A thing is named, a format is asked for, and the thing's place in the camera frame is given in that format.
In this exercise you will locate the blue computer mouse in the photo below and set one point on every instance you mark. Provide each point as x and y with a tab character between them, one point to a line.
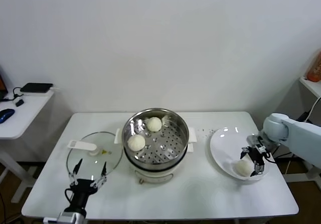
6	114

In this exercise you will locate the black flat hard drive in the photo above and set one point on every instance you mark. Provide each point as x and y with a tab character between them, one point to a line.
36	87

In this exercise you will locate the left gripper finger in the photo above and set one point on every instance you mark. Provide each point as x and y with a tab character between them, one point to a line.
103	172
75	172

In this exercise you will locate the white steamed baozi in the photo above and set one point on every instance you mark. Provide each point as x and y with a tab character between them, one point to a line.
153	124
242	168
136	142

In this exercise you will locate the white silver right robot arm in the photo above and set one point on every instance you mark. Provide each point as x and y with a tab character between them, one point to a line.
296	133

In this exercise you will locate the white round plate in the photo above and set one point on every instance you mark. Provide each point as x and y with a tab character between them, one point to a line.
223	153

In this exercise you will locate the orange plastic bottle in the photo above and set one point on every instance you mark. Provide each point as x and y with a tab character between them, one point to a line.
315	68

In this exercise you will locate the cream electric cooking pot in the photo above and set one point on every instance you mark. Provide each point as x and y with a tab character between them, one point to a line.
153	176

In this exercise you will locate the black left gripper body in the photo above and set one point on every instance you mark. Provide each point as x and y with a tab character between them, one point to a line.
81	194

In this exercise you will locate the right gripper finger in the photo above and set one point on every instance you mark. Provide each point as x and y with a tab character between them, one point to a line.
259	169
243	153

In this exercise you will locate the laptop with orange screen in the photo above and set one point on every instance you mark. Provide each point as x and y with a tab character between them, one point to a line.
2	83

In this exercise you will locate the stainless steel steamer basket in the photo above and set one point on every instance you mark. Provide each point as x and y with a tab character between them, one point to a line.
163	148

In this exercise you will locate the white side desk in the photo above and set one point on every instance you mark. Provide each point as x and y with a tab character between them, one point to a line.
27	113

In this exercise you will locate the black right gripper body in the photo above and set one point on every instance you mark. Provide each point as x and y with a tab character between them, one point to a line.
258	151

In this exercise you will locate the small black adapter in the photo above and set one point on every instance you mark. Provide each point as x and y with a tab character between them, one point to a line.
19	103

